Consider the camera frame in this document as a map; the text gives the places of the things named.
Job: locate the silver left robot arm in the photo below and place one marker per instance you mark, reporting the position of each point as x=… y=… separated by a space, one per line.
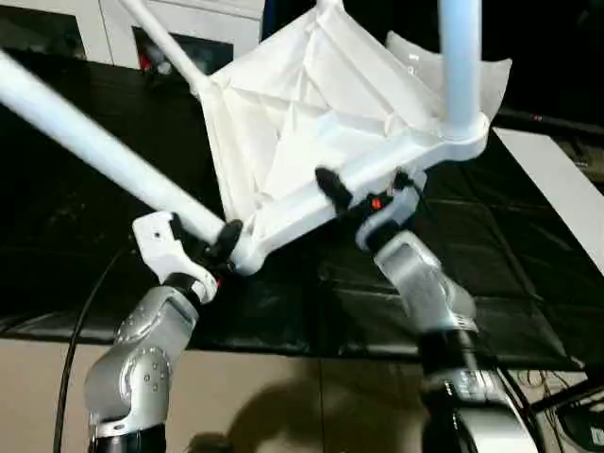
x=141 y=354

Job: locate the dark blue cabinet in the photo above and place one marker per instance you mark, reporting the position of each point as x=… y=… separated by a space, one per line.
x=273 y=11

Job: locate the white plastic table top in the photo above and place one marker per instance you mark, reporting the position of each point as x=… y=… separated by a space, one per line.
x=330 y=94

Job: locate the black bar red light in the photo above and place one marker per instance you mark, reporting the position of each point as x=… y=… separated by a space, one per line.
x=542 y=120

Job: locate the white cabinet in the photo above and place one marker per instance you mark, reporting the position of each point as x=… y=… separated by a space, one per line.
x=113 y=28

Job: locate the white board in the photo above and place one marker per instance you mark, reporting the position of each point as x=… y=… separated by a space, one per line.
x=552 y=179

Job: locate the white plastic table leg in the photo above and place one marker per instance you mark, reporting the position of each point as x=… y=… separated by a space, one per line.
x=460 y=71
x=94 y=141
x=165 y=42

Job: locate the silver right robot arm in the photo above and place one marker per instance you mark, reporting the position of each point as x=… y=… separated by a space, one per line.
x=424 y=283

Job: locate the black mat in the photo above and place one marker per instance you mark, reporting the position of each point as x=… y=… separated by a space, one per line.
x=472 y=259

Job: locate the grey cushion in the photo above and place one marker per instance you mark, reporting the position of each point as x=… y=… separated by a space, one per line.
x=495 y=80

